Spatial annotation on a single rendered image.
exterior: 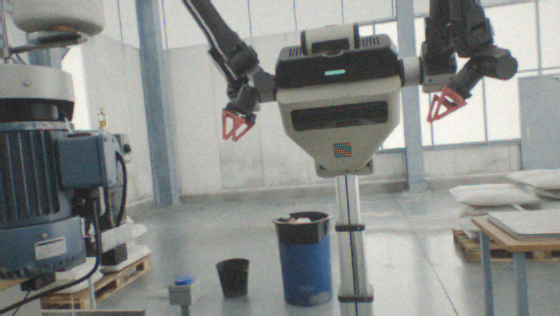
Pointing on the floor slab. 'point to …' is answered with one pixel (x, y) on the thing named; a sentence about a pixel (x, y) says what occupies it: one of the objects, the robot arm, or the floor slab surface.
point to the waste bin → (305, 257)
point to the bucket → (233, 276)
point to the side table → (513, 261)
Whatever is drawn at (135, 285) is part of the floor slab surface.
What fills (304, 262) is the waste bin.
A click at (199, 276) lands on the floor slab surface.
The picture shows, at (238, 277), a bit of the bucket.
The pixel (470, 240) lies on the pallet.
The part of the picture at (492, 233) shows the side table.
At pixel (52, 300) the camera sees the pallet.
